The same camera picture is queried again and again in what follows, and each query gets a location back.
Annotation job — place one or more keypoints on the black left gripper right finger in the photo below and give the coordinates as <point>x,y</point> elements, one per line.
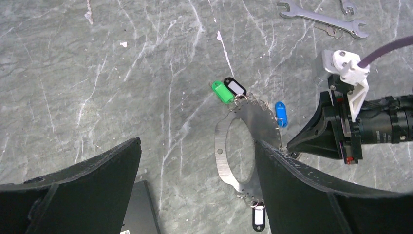
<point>300,199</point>

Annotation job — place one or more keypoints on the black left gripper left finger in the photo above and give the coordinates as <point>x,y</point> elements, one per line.
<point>90,197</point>

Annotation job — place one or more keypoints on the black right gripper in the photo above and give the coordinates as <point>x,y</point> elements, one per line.
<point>330,132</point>

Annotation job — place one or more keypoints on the metal key organizer plate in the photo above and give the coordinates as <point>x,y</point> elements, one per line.
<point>262,125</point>

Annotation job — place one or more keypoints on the small silver key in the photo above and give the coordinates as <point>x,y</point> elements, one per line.
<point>331,31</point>

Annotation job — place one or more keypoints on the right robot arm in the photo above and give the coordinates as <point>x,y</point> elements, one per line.
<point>385,120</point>

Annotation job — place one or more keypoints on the blue key tag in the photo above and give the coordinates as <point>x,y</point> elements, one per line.
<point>281,114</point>

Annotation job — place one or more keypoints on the black flat box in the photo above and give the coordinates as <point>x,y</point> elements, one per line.
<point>140,217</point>

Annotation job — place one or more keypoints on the black key tag white label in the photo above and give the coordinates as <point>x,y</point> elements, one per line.
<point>234,86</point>

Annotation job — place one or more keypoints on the green key tag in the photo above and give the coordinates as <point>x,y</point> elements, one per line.
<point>223,93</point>

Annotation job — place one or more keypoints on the large silver wrench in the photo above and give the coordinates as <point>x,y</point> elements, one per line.
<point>352,27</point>

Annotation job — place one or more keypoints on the small silver wrench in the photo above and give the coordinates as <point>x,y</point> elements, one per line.
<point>347,7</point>

